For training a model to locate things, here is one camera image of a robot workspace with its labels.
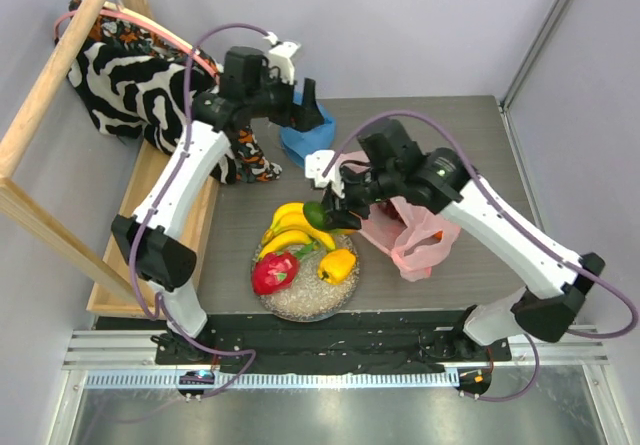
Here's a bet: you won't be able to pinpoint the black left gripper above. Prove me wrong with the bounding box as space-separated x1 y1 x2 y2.
247 67 325 134

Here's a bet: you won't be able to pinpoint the yellow fake banana bunch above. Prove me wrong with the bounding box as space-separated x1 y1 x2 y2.
261 202 336 251

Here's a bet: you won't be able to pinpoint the single yellow fake banana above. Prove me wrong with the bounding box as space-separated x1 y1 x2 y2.
257 230 314 261

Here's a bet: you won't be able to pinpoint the yellow fake bell pepper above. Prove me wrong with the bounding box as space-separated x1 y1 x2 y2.
317 248 357 285

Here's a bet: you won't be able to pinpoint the red fake dragon fruit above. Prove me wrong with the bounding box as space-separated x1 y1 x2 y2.
251 242 320 296

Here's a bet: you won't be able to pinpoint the pink plastic bag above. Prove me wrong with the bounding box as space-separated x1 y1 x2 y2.
344 149 462 282

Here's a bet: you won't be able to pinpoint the green orange fake mango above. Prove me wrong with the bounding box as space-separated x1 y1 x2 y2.
303 201 330 231

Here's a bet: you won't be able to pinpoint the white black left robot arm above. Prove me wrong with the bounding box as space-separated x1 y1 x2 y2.
112 41 325 364

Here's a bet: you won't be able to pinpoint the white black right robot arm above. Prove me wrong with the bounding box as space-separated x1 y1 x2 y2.
304 119 605 360

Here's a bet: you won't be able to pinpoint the fake red grapes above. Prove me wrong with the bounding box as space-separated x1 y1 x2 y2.
379 201 400 220

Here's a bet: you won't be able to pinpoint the blue bucket hat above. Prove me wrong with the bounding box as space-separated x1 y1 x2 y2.
279 102 336 168

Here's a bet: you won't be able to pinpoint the speckled round plate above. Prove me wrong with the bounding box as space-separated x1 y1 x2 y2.
251 235 360 322

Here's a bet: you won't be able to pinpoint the black white orange patterned cloth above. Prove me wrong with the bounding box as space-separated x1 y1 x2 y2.
53 0 284 186

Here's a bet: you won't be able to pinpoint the pink hanger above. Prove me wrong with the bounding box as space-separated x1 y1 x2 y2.
53 7 229 91

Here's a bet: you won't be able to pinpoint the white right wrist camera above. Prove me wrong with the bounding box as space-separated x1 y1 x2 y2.
304 150 345 198

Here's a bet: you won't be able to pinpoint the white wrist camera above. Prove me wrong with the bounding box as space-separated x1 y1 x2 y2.
304 150 345 198
264 32 302 85

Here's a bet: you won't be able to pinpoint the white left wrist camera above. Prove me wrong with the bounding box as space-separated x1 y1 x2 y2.
264 32 302 85

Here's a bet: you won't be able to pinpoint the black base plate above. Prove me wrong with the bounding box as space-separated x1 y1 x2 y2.
154 309 514 374

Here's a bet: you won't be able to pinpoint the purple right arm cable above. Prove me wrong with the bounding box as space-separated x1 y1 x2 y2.
322 109 640 405

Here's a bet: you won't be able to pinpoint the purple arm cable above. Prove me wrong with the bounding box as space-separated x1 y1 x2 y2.
322 109 640 405
128 23 276 399

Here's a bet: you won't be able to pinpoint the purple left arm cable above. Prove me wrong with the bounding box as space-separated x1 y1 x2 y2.
128 23 276 399

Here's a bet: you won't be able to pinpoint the aluminium rail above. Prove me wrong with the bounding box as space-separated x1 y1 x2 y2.
63 330 609 390

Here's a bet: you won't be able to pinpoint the aluminium corner post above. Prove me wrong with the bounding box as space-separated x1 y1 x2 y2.
499 0 596 111

